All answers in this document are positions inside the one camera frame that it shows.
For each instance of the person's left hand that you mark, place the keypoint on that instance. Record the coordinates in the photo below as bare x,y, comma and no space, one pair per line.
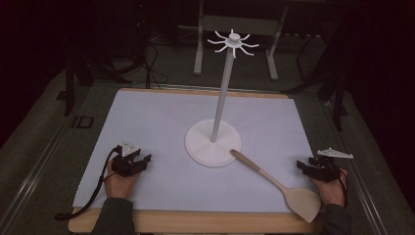
119,186

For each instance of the white metal frame stand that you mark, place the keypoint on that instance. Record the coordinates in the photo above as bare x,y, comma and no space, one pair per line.
239,24

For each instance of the white hook rack stand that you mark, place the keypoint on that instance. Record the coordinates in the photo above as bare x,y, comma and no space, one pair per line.
212,147

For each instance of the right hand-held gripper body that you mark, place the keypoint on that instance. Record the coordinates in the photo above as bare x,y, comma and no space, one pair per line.
324,171

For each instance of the white paper sheet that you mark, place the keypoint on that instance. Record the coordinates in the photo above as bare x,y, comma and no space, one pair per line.
156,130

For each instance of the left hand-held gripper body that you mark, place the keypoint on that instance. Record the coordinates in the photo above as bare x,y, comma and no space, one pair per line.
124,168

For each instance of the black tripod stand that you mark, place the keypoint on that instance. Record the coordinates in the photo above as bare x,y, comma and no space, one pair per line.
329,88
81,70

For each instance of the black floor bracket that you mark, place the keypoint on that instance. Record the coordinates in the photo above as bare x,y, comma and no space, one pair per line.
82,122

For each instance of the person's right hand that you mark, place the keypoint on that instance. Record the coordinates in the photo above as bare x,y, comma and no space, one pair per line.
331,192

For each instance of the wooden spatula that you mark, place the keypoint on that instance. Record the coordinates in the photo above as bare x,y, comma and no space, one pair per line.
301,199

